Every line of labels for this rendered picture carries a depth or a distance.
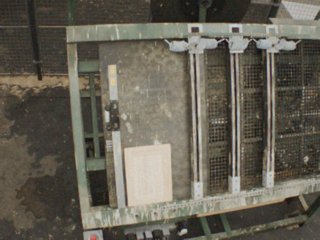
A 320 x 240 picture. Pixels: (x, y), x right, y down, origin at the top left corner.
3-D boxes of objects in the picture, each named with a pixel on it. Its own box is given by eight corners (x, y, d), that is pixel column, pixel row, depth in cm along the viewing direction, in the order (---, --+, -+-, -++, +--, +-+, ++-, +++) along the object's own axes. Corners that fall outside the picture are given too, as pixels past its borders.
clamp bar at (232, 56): (226, 191, 255) (240, 202, 232) (222, 26, 237) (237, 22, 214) (238, 189, 257) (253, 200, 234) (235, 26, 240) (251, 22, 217)
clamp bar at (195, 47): (188, 196, 248) (200, 209, 225) (182, 26, 231) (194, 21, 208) (202, 195, 250) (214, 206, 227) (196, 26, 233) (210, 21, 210)
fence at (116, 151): (117, 206, 236) (118, 208, 233) (107, 65, 223) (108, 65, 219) (124, 206, 238) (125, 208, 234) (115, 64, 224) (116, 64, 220)
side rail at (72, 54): (80, 207, 236) (81, 213, 226) (67, 44, 220) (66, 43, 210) (89, 206, 238) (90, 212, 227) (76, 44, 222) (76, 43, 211)
